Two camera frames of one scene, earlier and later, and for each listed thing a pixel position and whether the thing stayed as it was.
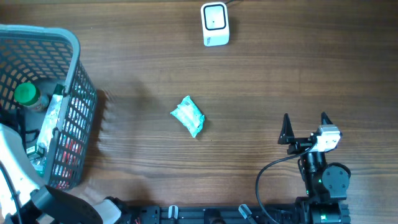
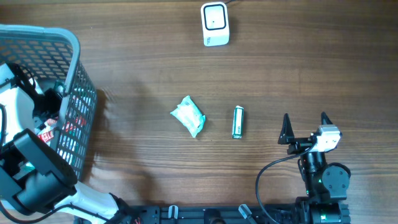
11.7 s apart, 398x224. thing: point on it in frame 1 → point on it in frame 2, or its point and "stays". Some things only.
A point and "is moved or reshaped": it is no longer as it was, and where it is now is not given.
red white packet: [69, 155] → [46, 134]
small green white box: [35, 149] is moved or reshaped
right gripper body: [300, 145] stays
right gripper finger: [324, 119] stays
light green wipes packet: [189, 114] stays
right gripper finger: [286, 135] stays
